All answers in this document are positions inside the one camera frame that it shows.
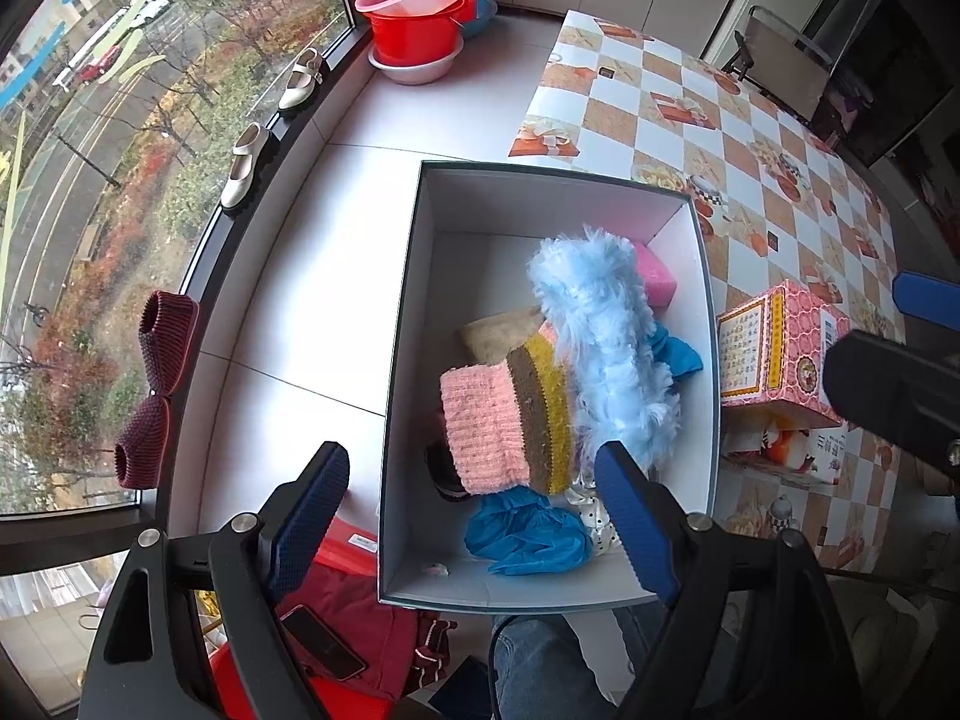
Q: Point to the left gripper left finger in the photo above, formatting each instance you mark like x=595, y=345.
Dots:
x=295, y=519

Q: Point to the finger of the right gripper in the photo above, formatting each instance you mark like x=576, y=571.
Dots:
x=927, y=298

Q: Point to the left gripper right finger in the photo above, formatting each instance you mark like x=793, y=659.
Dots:
x=662, y=542

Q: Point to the cream polka dot scrunchie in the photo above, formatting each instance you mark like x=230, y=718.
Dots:
x=592, y=512

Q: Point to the light blue fluffy cloth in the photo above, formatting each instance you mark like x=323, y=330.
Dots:
x=593, y=297

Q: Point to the pink striped knit hat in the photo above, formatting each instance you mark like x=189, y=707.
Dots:
x=509, y=424

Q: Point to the beige knit hat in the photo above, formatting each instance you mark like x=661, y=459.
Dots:
x=490, y=340

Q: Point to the pink sponge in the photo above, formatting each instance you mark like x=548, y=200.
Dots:
x=659, y=284

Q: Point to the leopard print scrunchie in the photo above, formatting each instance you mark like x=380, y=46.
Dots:
x=443, y=474

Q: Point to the white printed snack bag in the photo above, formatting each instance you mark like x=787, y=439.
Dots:
x=806, y=457

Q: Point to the red patterned tissue box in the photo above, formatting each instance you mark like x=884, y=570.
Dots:
x=771, y=354

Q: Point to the black smartphone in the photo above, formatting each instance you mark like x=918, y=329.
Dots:
x=325, y=651

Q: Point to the checkered printed tablecloth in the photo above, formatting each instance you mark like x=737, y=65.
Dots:
x=774, y=204

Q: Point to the person's jeans leg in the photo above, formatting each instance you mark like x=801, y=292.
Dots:
x=539, y=671

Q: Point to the dark red knit slipper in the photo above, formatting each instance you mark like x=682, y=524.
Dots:
x=139, y=451
x=165, y=332

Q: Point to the white open storage box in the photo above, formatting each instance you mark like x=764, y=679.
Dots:
x=474, y=229

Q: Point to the folding chair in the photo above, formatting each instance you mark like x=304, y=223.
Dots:
x=781, y=62

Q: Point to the cream shoe near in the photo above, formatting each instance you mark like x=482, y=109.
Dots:
x=244, y=155

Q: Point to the cream shoe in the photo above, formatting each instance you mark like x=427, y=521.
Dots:
x=244, y=155
x=306, y=73

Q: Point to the cream shoe far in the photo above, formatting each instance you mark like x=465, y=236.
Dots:
x=306, y=73

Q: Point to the white basin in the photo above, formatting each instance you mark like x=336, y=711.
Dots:
x=417, y=75

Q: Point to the red plastic bucket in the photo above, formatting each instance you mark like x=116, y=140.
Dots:
x=419, y=32

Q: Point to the blue basin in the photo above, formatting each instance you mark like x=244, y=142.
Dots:
x=485, y=11

